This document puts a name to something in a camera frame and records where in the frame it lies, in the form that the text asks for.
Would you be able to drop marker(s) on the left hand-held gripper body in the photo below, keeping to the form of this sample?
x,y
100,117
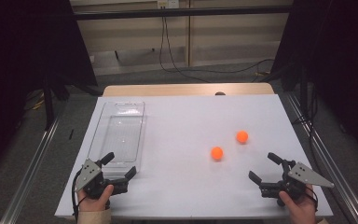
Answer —
x,y
91,182

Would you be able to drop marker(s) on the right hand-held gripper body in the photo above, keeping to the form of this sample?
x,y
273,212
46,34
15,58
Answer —
x,y
304,175

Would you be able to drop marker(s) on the clear plastic container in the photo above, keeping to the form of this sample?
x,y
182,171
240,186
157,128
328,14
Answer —
x,y
121,137

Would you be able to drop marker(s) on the orange ball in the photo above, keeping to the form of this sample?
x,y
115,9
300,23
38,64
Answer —
x,y
217,153
242,137

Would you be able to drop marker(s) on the person's left hand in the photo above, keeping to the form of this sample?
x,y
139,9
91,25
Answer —
x,y
94,204

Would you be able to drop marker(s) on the person's right hand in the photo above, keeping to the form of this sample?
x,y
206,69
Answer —
x,y
301,210

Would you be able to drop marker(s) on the white board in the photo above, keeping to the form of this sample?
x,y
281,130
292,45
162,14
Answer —
x,y
183,124

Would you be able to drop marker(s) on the black stand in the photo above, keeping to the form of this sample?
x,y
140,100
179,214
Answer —
x,y
48,105

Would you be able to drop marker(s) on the wooden table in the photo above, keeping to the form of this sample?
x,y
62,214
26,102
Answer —
x,y
167,89

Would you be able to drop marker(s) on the dark curtain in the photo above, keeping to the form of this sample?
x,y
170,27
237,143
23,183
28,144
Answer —
x,y
338,62
18,62

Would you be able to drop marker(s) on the black horizontal bar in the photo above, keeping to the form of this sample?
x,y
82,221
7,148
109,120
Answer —
x,y
167,13

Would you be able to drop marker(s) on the metal floor rail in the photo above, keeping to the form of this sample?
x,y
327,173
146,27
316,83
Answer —
x,y
28,177
332,168

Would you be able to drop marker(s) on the white wall socket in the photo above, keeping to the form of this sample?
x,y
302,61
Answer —
x,y
167,3

